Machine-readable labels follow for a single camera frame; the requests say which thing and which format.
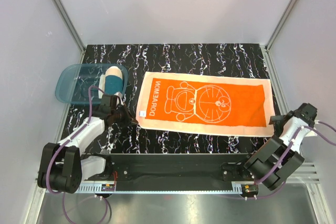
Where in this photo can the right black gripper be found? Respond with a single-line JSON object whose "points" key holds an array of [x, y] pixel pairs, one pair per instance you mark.
{"points": [[278, 119]]}

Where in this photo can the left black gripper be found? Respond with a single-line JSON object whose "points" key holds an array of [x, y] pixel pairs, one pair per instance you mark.
{"points": [[122, 115]]}

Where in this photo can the teal and cream Doraemon towel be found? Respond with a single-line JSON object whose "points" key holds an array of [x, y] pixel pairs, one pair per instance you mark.
{"points": [[112, 79]]}

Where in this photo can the orange and cream Doraemon towel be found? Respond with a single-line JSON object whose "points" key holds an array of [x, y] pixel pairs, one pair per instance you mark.
{"points": [[190, 103]]}

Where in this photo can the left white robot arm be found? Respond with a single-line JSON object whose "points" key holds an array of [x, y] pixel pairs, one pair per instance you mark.
{"points": [[61, 167]]}

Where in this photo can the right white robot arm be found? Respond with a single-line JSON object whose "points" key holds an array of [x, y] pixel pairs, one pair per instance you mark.
{"points": [[280, 156]]}

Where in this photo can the translucent blue plastic tray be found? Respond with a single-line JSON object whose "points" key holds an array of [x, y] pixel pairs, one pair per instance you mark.
{"points": [[79, 84]]}

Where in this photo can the right small circuit board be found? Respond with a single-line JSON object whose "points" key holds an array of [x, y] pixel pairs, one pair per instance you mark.
{"points": [[251, 188]]}

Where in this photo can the small circuit board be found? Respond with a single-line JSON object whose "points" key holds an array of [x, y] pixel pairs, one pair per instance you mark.
{"points": [[251, 188], [108, 187]]}

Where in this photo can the left small circuit board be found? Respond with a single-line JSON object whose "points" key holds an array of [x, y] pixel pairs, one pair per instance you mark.
{"points": [[108, 187]]}

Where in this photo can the slotted white cable duct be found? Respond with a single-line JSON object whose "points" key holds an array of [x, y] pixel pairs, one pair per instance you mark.
{"points": [[163, 187]]}

